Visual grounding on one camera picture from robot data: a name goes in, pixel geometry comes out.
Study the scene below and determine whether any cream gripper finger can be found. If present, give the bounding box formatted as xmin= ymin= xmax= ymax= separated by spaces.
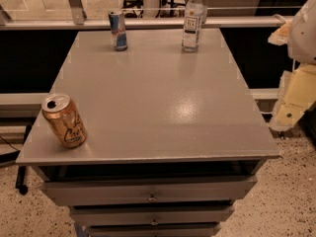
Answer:
xmin=269 ymin=64 xmax=316 ymax=132
xmin=268 ymin=22 xmax=291 ymax=45

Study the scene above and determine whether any blue silver redbull can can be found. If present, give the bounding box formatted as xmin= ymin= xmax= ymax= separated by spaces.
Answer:
xmin=109 ymin=11 xmax=127 ymax=51

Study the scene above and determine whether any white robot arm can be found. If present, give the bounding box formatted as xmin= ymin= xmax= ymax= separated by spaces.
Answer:
xmin=268 ymin=0 xmax=316 ymax=132

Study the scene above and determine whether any orange lacroix soda can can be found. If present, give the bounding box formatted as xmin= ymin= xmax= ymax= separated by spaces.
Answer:
xmin=41 ymin=93 xmax=87 ymax=148

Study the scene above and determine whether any clear plastic water bottle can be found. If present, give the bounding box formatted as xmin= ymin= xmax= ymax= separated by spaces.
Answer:
xmin=182 ymin=0 xmax=204 ymax=52

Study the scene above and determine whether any top grey drawer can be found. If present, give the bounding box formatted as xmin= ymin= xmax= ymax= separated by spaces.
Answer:
xmin=41 ymin=176 xmax=257 ymax=206

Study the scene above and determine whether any grey drawer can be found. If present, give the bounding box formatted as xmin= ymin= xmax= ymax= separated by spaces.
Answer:
xmin=89 ymin=223 xmax=220 ymax=237
xmin=41 ymin=176 xmax=257 ymax=206
xmin=70 ymin=203 xmax=234 ymax=226

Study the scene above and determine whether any middle grey drawer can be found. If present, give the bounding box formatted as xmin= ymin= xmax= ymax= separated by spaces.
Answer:
xmin=70 ymin=203 xmax=234 ymax=226

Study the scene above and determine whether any bottom grey drawer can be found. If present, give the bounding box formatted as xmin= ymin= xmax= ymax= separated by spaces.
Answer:
xmin=89 ymin=223 xmax=220 ymax=237

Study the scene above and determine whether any black cart leg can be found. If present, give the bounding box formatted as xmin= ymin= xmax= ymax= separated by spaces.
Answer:
xmin=14 ymin=123 xmax=34 ymax=196

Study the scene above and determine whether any metal frame rail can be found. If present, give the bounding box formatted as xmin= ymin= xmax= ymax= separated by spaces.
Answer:
xmin=0 ymin=0 xmax=293 ymax=31

